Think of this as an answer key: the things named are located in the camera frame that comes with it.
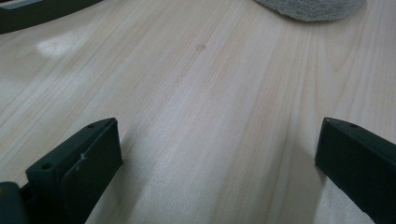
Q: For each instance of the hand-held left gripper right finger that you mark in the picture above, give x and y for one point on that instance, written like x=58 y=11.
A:
x=361 y=168

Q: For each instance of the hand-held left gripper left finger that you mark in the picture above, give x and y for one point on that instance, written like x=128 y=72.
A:
x=74 y=174

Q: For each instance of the dark tray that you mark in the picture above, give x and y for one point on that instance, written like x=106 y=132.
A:
x=34 y=12

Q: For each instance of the grey cloth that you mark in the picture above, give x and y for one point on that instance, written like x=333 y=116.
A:
x=311 y=7

